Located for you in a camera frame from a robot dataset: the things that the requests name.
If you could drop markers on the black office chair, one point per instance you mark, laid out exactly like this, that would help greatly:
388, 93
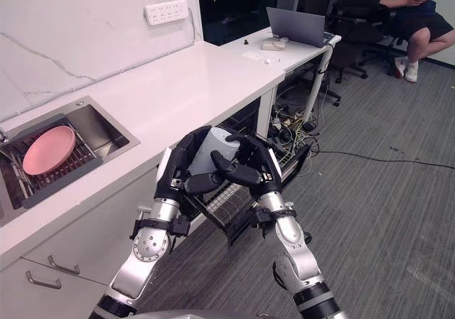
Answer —
355, 24

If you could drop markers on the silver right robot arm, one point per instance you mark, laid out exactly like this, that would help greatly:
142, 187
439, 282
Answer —
295, 251

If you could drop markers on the white desk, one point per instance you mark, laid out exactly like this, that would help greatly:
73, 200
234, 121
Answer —
284, 54

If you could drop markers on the beige box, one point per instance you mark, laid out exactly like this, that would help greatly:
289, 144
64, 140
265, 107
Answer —
274, 44

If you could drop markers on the black monitor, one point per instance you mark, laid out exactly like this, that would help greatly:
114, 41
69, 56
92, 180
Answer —
234, 13

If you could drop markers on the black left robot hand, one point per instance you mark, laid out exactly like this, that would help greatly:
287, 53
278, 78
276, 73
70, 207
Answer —
173, 171

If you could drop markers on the grey laptop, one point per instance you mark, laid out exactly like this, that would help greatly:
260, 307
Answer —
296, 27

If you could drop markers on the dark sink drying rack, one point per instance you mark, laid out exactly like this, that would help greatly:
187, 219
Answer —
46, 170

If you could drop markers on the white power strip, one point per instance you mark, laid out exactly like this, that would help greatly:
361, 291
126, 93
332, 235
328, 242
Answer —
165, 12

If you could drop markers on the stainless steel sink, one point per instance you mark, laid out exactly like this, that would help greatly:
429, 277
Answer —
64, 148

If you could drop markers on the pale blue cup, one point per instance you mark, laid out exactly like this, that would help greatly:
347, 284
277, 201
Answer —
213, 148

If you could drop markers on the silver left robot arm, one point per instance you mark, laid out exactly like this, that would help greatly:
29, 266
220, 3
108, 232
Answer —
149, 241

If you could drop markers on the open dishwasher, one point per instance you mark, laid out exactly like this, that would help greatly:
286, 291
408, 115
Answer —
249, 187

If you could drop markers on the white kitchen counter cabinet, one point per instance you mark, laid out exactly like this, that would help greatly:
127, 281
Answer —
106, 155

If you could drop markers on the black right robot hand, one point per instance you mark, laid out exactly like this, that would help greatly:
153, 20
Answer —
249, 170

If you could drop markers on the pink plate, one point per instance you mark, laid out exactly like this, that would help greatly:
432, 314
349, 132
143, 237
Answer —
48, 150

